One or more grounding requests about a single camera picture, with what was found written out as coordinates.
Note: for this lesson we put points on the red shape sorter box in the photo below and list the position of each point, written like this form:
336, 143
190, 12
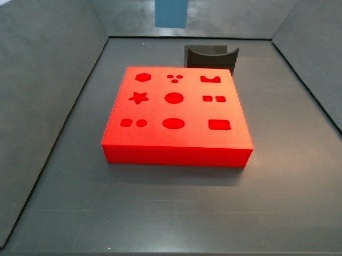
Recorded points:
178, 116

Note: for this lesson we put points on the blue rectangle on wall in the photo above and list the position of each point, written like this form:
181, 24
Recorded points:
172, 13

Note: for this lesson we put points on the black arch block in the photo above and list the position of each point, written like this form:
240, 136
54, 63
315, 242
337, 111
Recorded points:
211, 56

